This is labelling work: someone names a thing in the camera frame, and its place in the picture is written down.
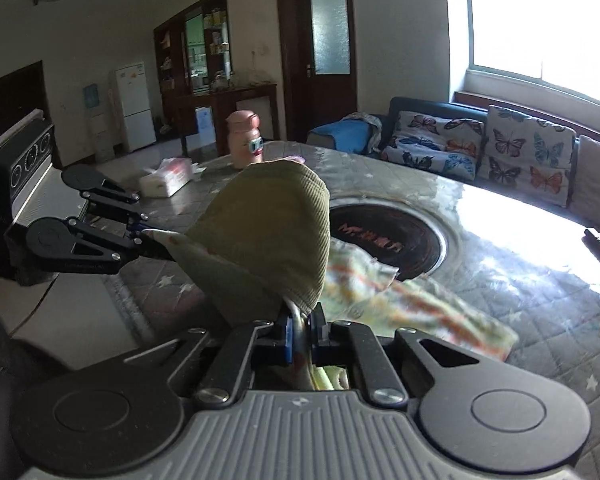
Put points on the water dispenser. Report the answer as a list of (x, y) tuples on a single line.
[(100, 130)]

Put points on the small pink toy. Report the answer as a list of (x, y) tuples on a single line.
[(292, 159)]

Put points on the square butterfly print cushion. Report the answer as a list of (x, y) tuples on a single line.
[(525, 155)]

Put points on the white refrigerator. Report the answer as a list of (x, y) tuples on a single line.
[(132, 110)]

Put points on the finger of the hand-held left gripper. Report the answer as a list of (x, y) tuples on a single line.
[(115, 202), (115, 255)]

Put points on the blue sofa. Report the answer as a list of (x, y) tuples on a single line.
[(430, 107)]

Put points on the pink cartoon face bottle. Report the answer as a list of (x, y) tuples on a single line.
[(242, 140)]

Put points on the floral garment with olive cuffs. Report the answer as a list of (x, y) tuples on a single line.
[(270, 220)]

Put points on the round built-in induction cooker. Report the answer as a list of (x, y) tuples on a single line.
[(390, 230)]

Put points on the dark wooden side table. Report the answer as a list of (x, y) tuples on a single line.
[(240, 95)]

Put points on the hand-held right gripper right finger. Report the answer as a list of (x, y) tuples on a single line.
[(320, 335)]

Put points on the grey cloth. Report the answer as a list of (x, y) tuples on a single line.
[(372, 122)]

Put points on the blue pillow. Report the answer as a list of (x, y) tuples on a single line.
[(345, 135)]

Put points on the plain beige cushion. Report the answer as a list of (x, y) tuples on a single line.
[(597, 185)]

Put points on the long butterfly print cushion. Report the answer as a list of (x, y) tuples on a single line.
[(430, 145)]

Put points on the dark wooden display cabinet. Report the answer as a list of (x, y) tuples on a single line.
[(172, 85)]

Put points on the window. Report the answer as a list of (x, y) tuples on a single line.
[(530, 20)]

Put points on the pink tissue pack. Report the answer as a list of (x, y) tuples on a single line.
[(167, 177)]

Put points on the blue white panel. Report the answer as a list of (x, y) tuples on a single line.
[(205, 125)]

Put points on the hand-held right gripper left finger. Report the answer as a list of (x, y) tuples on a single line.
[(282, 342)]

